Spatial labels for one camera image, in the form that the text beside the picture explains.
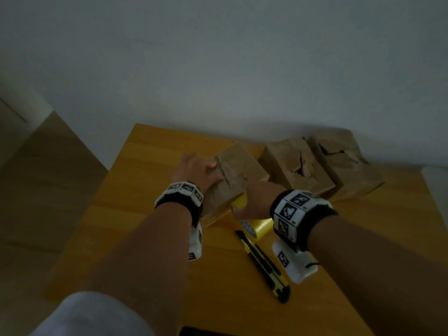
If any person's right hand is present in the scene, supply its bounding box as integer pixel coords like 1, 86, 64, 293
232, 181, 287, 221

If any person's left hand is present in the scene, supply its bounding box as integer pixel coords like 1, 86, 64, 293
171, 153, 225, 194

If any brown cardboard box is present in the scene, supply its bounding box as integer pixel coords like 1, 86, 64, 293
306, 129, 385, 202
259, 137, 336, 198
201, 143, 270, 228

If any yellow tape roll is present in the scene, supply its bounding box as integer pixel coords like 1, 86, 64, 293
231, 194, 274, 240

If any person's left forearm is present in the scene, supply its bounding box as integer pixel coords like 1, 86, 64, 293
78, 203, 193, 336

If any person's right forearm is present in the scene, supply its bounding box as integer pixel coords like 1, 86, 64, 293
307, 215, 448, 336

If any yellow black utility knife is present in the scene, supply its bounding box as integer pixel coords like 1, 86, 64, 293
235, 230, 291, 304

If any white shirt sleeve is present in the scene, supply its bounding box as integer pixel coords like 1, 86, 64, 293
29, 291, 155, 336

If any left wrist marker band camera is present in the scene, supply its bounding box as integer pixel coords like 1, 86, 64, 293
154, 181, 204, 262

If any wrist marker band camera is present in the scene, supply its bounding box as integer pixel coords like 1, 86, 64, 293
269, 189, 339, 285
154, 181, 204, 262

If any right wrist marker band camera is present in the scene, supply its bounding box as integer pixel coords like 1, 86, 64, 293
269, 189, 339, 285

